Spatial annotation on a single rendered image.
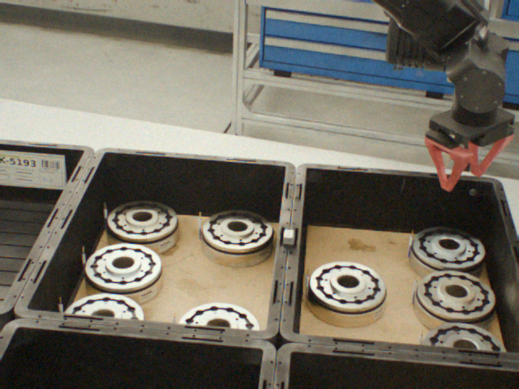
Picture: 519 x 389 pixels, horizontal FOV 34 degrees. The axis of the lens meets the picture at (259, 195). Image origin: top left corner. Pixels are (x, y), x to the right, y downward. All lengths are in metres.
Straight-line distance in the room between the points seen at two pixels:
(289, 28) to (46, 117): 1.32
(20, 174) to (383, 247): 0.56
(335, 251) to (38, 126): 0.85
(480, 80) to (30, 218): 0.70
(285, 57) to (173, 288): 1.99
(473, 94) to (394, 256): 0.33
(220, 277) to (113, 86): 2.60
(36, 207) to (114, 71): 2.55
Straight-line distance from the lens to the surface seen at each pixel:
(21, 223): 1.34
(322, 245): 1.28
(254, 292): 1.18
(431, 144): 1.15
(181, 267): 1.22
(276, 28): 3.06
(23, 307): 1.01
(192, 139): 1.82
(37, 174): 1.35
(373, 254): 1.27
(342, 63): 3.06
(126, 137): 1.83
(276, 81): 3.12
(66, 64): 3.98
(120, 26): 4.23
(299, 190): 1.23
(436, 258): 1.23
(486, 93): 1.04
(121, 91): 3.70
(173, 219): 1.26
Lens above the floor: 1.56
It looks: 32 degrees down
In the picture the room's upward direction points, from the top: 3 degrees clockwise
